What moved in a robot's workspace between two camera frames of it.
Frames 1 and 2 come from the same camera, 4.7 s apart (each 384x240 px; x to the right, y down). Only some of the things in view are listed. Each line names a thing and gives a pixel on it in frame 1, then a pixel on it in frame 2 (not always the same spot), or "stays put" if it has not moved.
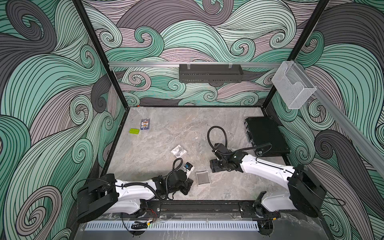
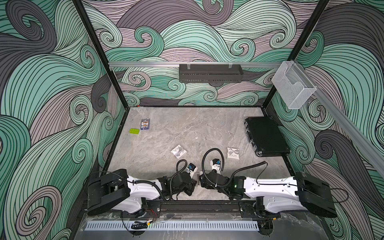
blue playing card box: (145, 124) stays put
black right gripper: (214, 167) -> (204, 177)
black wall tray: (210, 73) stays put
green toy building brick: (134, 131) stays put
